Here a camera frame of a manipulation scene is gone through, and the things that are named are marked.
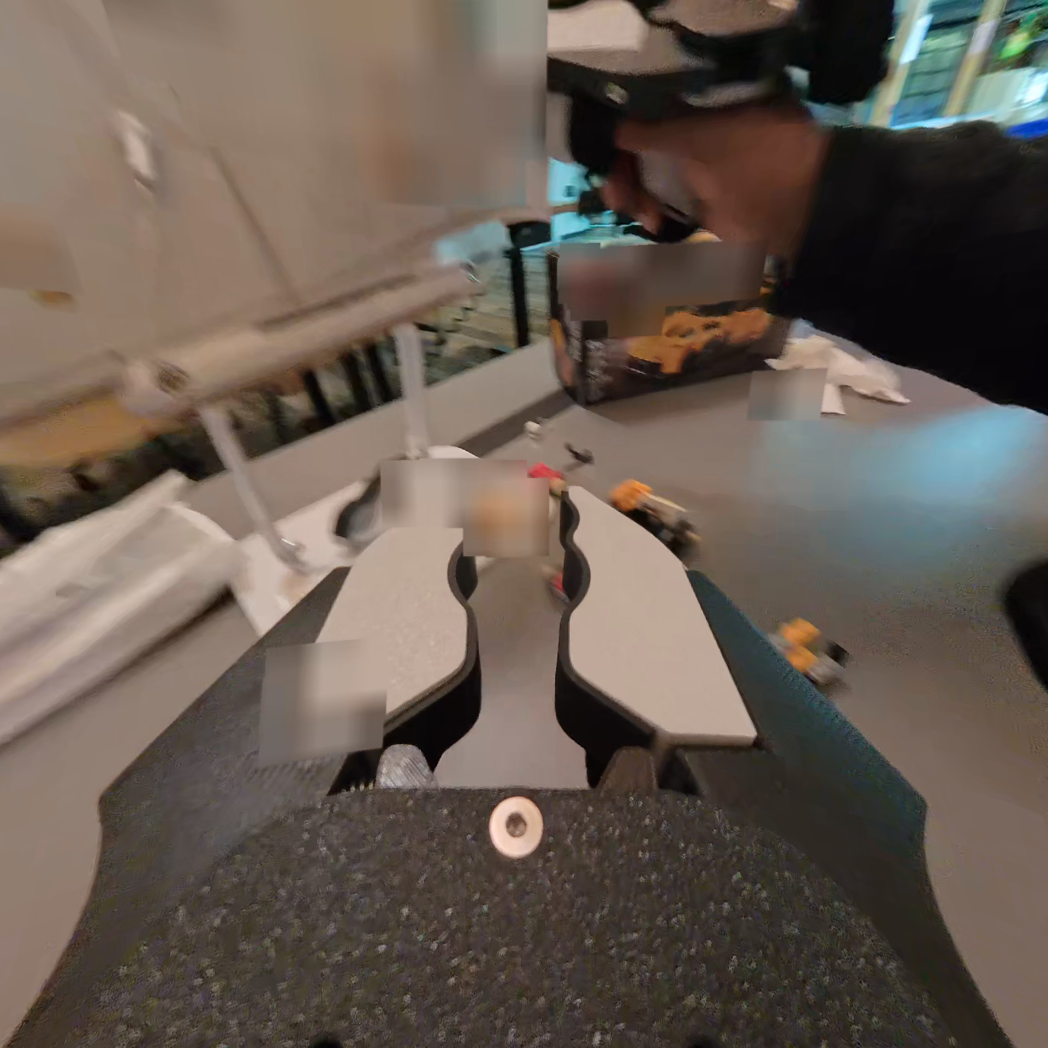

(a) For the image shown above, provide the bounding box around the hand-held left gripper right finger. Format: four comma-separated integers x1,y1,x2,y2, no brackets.
557,485,758,748

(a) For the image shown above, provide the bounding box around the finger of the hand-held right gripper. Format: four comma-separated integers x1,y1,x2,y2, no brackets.
547,7,653,57

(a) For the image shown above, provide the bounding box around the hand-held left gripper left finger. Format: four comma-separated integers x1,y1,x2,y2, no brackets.
319,528,481,723

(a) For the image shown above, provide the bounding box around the orange grey brick assembly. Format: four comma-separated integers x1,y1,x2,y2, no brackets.
768,617,854,689

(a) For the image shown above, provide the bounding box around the grey desk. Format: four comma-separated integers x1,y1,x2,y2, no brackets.
0,336,1048,1048

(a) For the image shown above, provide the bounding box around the person's right hand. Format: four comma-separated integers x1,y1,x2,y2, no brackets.
610,80,828,265

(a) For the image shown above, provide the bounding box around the black white plastic bag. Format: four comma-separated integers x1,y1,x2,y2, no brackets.
334,481,383,547

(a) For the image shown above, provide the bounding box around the black brick car chassis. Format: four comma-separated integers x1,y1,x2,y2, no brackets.
608,478,705,568

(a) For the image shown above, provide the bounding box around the yellow car toy box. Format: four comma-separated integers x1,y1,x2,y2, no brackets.
547,244,793,409

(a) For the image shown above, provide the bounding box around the white paper bag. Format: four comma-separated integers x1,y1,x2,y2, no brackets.
0,471,248,743

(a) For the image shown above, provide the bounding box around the white instruction booklet stand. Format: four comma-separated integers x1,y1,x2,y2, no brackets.
0,0,550,398

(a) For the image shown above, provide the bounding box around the crumpled white paper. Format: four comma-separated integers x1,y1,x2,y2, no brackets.
772,319,912,416

